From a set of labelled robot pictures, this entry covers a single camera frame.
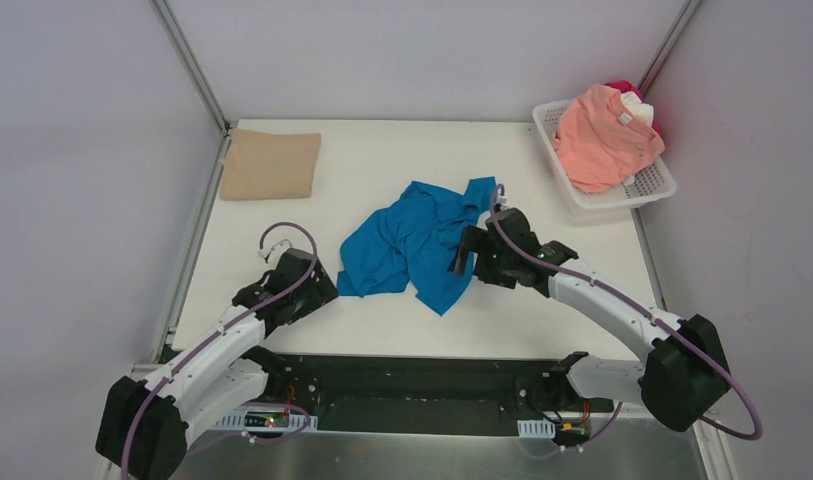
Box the aluminium frame rail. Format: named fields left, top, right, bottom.
left=149, top=0, right=231, bottom=136
left=637, top=0, right=706, bottom=96

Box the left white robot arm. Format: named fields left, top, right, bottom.
left=95, top=247, right=338, bottom=479

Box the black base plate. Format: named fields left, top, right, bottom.
left=245, top=354, right=615, bottom=440

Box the white plastic basket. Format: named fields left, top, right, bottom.
left=532, top=100, right=677, bottom=217

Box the blue t shirt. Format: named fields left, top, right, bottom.
left=337, top=177, right=496, bottom=316

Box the left controller board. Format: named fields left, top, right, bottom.
left=212, top=406, right=318, bottom=434

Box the white garment in basket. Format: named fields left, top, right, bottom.
left=620, top=91, right=655, bottom=127

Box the aluminium frame rail right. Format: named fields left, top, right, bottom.
left=637, top=0, right=706, bottom=96

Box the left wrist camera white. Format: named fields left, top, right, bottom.
left=258, top=239, right=293, bottom=263

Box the salmon pink t shirt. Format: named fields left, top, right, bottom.
left=551, top=84, right=665, bottom=193

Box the aluminium frame rail left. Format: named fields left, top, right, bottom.
left=149, top=0, right=231, bottom=136

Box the right controller board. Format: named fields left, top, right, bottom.
left=516, top=419, right=591, bottom=445

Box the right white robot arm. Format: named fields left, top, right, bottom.
left=450, top=208, right=732, bottom=432

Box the magenta garment in basket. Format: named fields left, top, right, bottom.
left=606, top=80, right=662, bottom=135

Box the controller board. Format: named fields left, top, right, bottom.
left=212, top=406, right=318, bottom=434
left=516, top=419, right=591, bottom=445

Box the folded beige t shirt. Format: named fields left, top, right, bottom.
left=218, top=129, right=322, bottom=201

